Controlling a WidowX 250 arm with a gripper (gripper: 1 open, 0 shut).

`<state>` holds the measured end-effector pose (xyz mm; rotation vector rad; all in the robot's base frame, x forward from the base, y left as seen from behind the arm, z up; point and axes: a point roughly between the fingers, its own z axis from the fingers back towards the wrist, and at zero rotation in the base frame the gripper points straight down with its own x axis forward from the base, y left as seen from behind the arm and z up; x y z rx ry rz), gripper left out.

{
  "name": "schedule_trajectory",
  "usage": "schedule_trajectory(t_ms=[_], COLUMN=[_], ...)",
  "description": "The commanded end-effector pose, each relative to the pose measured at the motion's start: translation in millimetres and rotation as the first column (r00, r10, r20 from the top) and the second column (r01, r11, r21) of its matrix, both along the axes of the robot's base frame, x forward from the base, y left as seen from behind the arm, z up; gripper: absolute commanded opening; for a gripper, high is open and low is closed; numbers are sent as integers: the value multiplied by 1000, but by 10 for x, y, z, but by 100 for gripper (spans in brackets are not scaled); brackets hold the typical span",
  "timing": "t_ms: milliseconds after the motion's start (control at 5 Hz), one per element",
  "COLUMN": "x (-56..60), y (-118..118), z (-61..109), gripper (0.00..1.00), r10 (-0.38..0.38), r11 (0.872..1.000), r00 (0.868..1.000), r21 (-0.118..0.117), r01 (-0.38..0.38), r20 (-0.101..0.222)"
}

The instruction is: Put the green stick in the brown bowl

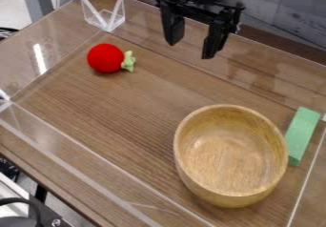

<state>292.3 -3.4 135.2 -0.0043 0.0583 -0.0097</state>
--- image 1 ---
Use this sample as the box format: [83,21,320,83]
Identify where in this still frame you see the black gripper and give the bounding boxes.
[157,0,246,59]

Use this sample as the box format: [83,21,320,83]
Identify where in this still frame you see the green foam block stick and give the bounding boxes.
[285,107,321,166]

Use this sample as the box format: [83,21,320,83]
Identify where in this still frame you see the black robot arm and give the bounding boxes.
[157,0,246,59]

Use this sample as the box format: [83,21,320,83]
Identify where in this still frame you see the brown wooden bowl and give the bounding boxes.
[174,104,288,208]

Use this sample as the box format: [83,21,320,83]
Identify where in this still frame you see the red plush strawberry toy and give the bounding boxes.
[87,43,137,73]

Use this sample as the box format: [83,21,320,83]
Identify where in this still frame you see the clear acrylic corner bracket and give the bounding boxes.
[81,0,126,32]

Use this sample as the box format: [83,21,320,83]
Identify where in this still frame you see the clear acrylic tray wall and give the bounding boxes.
[0,0,326,227]

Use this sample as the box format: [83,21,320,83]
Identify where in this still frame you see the black camera stand base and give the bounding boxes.
[0,197,74,227]

